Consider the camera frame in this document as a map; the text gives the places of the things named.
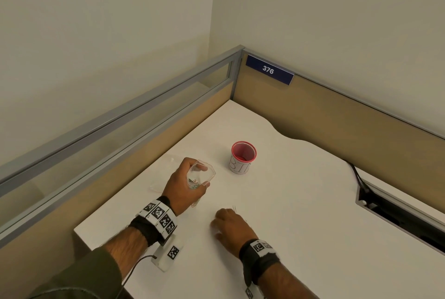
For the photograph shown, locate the desk cable tray opening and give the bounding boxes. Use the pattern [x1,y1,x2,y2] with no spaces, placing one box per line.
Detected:
[355,171,445,253]

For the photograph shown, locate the person's left forearm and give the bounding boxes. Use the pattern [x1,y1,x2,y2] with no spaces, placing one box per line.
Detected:
[104,227,148,268]

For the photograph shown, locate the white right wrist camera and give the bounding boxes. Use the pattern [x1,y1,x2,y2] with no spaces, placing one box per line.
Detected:
[244,285,265,299]

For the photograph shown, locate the blue sign plate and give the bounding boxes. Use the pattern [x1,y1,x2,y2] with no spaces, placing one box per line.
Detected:
[246,54,295,86]

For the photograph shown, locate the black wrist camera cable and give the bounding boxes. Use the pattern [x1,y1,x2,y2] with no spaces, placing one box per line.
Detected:
[120,254,159,299]

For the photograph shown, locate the left wristband with marker tags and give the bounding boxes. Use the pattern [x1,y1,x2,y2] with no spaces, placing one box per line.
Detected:
[128,196,178,247]

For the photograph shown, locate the beige partition panel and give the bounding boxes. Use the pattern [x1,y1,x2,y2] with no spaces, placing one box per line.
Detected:
[232,47,445,205]

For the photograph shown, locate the person's left hand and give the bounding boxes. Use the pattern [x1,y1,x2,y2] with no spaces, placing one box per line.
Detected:
[161,157,212,218]

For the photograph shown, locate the small clear plastic bag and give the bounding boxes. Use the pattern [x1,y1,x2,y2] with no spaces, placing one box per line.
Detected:
[187,159,217,208]

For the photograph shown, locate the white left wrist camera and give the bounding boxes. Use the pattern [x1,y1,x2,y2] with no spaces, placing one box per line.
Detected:
[152,236,184,272]

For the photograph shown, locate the person's right hand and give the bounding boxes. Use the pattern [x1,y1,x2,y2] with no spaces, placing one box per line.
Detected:
[210,208,260,260]

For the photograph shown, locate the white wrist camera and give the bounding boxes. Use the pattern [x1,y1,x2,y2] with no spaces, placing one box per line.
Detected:
[244,285,265,299]
[152,236,184,272]

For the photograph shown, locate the red cup with paper label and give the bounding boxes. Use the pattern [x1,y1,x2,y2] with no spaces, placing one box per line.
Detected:
[230,140,258,175]

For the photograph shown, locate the stack of clear plastic bags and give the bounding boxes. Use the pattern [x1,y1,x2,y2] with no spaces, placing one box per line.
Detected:
[149,153,183,194]

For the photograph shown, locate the olive green sleeve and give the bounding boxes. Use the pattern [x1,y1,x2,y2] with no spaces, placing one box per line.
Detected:
[27,246,124,299]

